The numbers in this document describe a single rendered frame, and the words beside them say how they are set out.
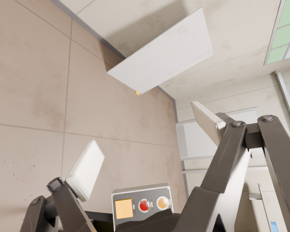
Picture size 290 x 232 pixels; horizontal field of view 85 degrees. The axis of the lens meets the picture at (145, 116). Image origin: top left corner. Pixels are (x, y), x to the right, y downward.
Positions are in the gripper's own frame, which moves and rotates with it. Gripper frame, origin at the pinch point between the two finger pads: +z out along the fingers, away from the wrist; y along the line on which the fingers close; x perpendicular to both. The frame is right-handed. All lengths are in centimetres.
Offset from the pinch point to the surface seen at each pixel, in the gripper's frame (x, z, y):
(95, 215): -63, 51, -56
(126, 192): -44, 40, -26
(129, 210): -50, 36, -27
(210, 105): -186, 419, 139
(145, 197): -49, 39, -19
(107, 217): -63, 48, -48
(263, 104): -207, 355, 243
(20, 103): 14, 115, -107
